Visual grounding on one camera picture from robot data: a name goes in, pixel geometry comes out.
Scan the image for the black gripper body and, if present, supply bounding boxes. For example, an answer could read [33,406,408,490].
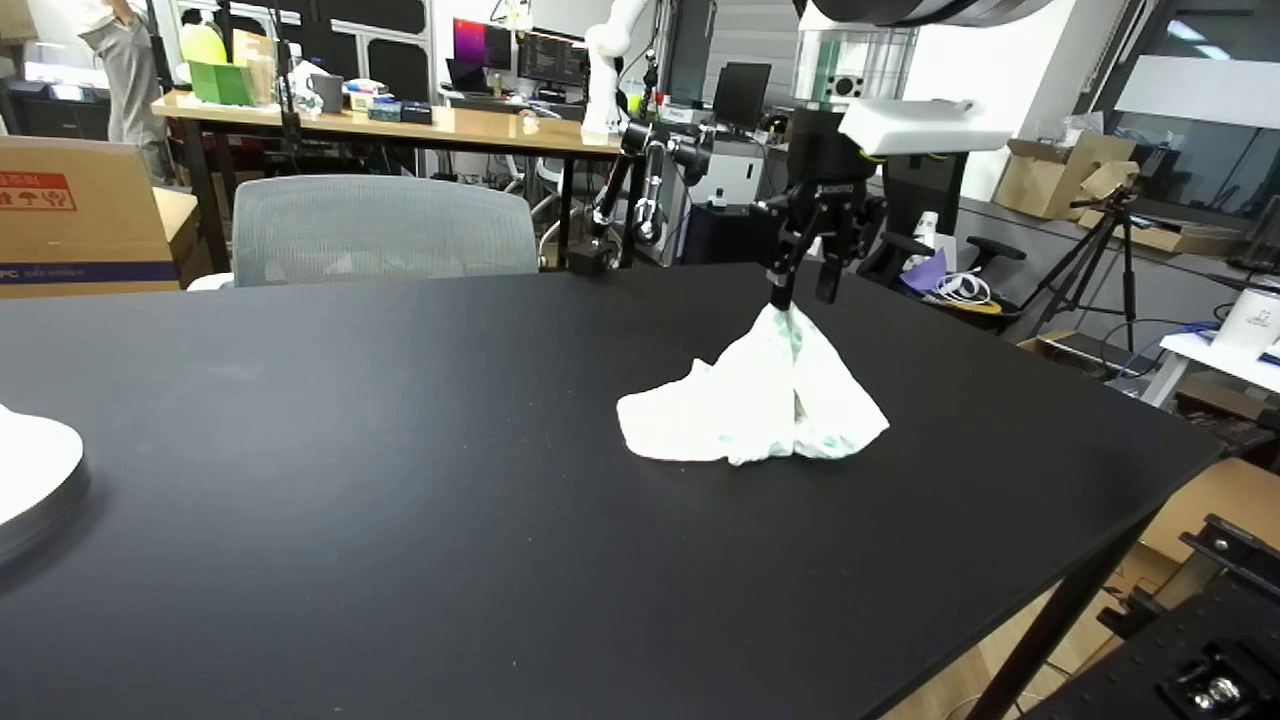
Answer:
[783,103,877,208]

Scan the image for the white cloth with green print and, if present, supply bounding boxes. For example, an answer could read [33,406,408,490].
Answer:
[613,300,896,473]

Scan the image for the black office chair with headrest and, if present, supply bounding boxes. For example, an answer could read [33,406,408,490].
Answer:
[856,148,1031,293]

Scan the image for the black dark-screen monitor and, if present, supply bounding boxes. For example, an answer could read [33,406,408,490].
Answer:
[709,60,777,135]

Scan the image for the open cardboard box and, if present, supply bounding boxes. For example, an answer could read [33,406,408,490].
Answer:
[993,129,1142,225]

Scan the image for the long wooden desk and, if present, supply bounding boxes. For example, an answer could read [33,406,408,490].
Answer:
[146,88,626,271]

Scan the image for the monitor with pink screen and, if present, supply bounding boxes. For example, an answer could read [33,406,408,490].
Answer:
[446,13,518,97]

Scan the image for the grey mesh office chair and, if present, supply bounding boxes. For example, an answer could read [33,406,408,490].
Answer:
[227,173,545,290]

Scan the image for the white side table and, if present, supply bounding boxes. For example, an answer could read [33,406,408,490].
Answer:
[1141,283,1280,413]

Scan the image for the black partition panels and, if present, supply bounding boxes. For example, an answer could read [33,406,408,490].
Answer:
[295,0,430,103]

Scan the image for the black metal breadboard equipment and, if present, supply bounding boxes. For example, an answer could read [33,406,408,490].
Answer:
[1019,516,1280,720]

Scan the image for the green and yellow box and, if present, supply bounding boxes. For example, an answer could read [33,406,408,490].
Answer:
[175,26,261,109]

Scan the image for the person in grey shirt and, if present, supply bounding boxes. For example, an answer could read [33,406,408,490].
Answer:
[71,0,171,153]

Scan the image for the cardboard box with red label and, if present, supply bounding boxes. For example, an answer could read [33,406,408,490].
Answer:
[0,131,184,300]

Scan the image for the round clear acrylic plate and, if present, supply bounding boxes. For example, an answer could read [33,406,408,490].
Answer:
[0,406,87,541]

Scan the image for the black camera tripod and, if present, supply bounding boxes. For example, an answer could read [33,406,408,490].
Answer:
[1014,186,1159,362]

